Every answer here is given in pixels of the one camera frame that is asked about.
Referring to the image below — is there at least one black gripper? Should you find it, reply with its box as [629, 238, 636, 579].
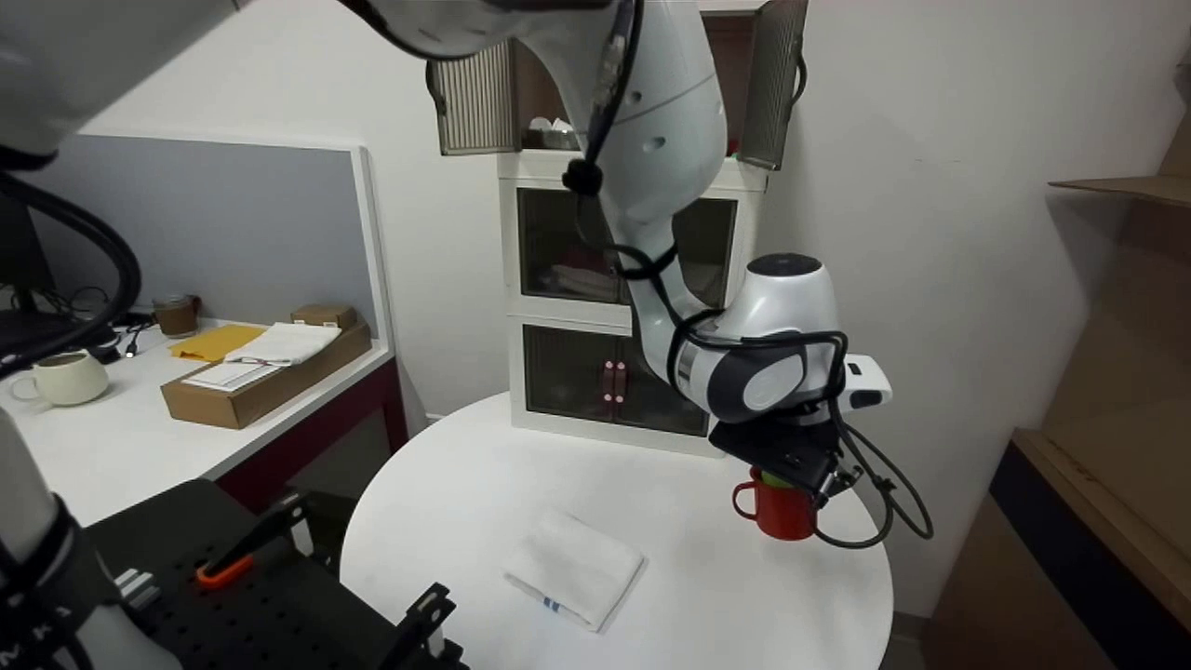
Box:
[707, 412, 848, 509]

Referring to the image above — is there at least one red enamel mug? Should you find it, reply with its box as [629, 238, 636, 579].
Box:
[729, 474, 821, 542]

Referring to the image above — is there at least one white stacked cabinet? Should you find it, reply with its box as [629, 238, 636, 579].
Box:
[494, 0, 773, 463]

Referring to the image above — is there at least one white ceramic mug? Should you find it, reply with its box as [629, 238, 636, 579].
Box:
[4, 347, 116, 408]

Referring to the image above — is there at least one white folded cloth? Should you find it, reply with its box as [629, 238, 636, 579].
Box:
[499, 507, 649, 634]

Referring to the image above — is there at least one wooden shelving unit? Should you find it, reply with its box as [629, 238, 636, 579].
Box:
[923, 48, 1191, 670]

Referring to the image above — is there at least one black clamp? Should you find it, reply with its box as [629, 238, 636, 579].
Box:
[373, 579, 474, 670]

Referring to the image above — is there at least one metal bowl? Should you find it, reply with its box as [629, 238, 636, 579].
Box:
[523, 110, 583, 148]

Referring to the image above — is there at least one white paper sheet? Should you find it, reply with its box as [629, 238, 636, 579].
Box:
[181, 316, 346, 392]

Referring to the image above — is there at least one shallow cardboard box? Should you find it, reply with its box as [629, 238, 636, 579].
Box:
[161, 313, 375, 432]

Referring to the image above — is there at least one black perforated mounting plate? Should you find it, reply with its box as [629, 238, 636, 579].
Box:
[79, 479, 420, 670]

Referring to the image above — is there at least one yellow envelope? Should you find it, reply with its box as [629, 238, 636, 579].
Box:
[167, 320, 268, 365]

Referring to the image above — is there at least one grey desk partition panel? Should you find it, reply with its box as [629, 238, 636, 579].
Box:
[0, 128, 398, 365]

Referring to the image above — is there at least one small brown box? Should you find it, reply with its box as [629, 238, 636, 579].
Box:
[152, 290, 205, 335]

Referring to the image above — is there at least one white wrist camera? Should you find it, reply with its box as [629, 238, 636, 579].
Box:
[838, 349, 896, 416]

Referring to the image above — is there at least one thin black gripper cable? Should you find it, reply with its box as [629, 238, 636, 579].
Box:
[810, 419, 939, 550]

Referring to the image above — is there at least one orange handled clamp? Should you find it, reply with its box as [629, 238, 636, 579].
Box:
[193, 491, 311, 594]

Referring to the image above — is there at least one black desk cable bundle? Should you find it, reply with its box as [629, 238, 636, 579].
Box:
[72, 290, 165, 365]

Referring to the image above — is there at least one thick black hose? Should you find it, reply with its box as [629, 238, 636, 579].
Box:
[0, 170, 146, 375]

